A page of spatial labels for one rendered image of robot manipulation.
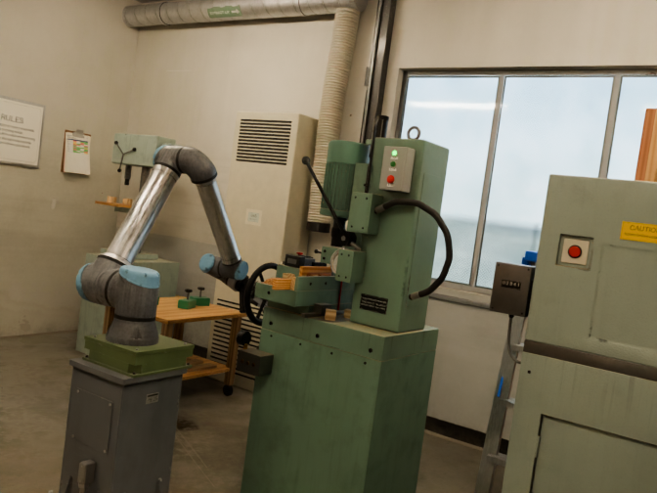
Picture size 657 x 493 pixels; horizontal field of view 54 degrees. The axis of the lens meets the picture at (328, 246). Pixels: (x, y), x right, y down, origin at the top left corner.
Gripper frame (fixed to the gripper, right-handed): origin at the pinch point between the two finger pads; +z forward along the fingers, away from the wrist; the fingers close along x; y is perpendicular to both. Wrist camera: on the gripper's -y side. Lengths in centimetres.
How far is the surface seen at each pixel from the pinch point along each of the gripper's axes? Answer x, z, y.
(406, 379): -10, 80, 17
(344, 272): -28, 47, 46
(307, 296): -30, 37, 29
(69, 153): 53, -262, -23
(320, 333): -30, 49, 21
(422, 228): -11, 60, 71
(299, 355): -31, 45, 8
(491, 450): 42, 109, -9
